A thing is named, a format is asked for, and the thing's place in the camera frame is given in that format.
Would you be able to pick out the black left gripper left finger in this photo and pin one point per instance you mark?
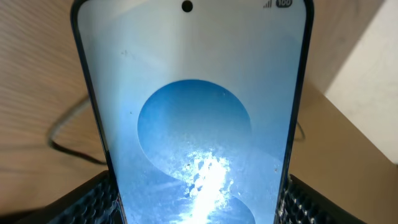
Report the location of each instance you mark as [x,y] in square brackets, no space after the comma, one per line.
[94,202]

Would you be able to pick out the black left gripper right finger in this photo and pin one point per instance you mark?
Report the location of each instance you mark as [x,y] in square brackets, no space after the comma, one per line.
[301,204]

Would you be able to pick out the blue Galaxy smartphone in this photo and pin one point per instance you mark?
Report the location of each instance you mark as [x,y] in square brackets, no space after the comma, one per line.
[196,102]

